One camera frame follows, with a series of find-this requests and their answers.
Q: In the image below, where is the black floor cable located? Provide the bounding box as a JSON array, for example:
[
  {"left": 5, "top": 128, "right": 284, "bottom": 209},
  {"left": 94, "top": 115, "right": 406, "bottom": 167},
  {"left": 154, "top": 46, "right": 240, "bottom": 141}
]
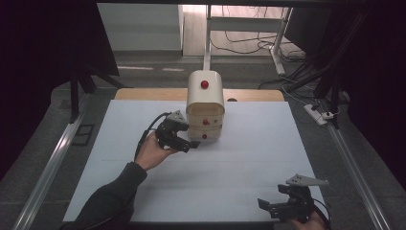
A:
[{"left": 210, "top": 30, "right": 307, "bottom": 63}]

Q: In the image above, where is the white power strip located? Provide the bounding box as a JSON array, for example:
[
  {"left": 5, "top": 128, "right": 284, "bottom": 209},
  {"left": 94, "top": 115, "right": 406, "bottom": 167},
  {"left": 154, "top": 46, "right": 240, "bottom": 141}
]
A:
[{"left": 303, "top": 103, "right": 328, "bottom": 127}]

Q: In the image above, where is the white table cover sheet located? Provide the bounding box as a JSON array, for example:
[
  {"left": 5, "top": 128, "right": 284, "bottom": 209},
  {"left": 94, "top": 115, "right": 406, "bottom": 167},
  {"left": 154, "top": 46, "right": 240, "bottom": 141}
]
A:
[{"left": 62, "top": 99, "right": 332, "bottom": 223}]

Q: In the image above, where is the wooden table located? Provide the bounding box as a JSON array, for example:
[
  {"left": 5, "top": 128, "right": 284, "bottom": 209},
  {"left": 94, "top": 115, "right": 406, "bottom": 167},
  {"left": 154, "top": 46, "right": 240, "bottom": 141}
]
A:
[{"left": 114, "top": 87, "right": 285, "bottom": 104}]

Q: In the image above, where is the person's left hand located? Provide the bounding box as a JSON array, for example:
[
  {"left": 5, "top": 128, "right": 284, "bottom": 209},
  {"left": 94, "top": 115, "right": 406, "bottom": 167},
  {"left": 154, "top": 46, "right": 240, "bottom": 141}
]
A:
[{"left": 135, "top": 130, "right": 179, "bottom": 173}]

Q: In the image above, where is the black curtain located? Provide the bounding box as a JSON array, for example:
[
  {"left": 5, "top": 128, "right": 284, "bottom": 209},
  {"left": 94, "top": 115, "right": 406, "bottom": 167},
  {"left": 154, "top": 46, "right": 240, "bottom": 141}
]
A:
[
  {"left": 283, "top": 0, "right": 406, "bottom": 190},
  {"left": 0, "top": 0, "right": 121, "bottom": 180}
]

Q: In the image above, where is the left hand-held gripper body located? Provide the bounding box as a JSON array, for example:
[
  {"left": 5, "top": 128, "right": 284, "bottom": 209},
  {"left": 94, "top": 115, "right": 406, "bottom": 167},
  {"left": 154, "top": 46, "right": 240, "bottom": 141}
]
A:
[{"left": 155, "top": 110, "right": 189, "bottom": 151}]

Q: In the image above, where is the white partition panel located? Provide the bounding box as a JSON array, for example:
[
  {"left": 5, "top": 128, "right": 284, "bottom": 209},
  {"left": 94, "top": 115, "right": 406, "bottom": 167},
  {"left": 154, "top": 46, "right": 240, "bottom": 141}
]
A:
[{"left": 97, "top": 3, "right": 186, "bottom": 52}]

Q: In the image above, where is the cream mini drawer cabinet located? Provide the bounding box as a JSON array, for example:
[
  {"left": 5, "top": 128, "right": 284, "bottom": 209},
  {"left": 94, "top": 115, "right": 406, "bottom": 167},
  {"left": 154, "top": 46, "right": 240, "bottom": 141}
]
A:
[{"left": 186, "top": 70, "right": 226, "bottom": 142}]

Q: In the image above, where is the cream drawer with red knob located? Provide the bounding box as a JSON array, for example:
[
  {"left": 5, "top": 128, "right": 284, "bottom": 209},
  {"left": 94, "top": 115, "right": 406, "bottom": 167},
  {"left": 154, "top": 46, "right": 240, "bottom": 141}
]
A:
[
  {"left": 187, "top": 113, "right": 224, "bottom": 129},
  {"left": 188, "top": 126, "right": 223, "bottom": 141}
]

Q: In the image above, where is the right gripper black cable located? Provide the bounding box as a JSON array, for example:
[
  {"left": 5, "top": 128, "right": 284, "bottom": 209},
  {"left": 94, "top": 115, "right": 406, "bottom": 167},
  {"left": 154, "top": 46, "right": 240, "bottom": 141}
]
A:
[{"left": 311, "top": 197, "right": 332, "bottom": 226}]

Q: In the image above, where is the person's right hand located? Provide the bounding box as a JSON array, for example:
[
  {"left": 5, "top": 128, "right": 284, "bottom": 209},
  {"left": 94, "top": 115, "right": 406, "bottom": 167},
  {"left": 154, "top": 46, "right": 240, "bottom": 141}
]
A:
[{"left": 286, "top": 210, "right": 331, "bottom": 230}]

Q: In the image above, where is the black metal stand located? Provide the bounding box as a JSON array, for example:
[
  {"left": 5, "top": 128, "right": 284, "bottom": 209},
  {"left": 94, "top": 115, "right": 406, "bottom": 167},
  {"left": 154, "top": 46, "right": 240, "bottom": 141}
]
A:
[
  {"left": 285, "top": 12, "right": 368, "bottom": 130},
  {"left": 69, "top": 65, "right": 127, "bottom": 124}
]

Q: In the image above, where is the aluminium rail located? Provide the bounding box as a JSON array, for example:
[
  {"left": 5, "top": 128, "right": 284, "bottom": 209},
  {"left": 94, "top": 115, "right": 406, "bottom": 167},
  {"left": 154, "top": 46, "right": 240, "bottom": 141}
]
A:
[
  {"left": 11, "top": 95, "right": 92, "bottom": 230},
  {"left": 325, "top": 123, "right": 391, "bottom": 230}
]

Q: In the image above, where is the black overhead beam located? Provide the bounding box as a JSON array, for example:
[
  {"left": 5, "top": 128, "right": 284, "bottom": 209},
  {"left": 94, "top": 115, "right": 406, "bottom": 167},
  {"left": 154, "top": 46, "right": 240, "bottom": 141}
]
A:
[{"left": 95, "top": 0, "right": 365, "bottom": 8}]

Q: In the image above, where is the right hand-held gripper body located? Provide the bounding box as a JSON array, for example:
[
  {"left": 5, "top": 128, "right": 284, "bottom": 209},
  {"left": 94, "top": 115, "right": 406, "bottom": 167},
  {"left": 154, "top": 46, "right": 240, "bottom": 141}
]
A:
[{"left": 268, "top": 173, "right": 330, "bottom": 223}]

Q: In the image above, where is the white metal desk frame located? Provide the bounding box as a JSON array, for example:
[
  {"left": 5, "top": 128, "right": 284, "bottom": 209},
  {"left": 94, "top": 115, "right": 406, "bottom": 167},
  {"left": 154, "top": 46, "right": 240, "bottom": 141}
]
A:
[{"left": 203, "top": 4, "right": 294, "bottom": 77}]

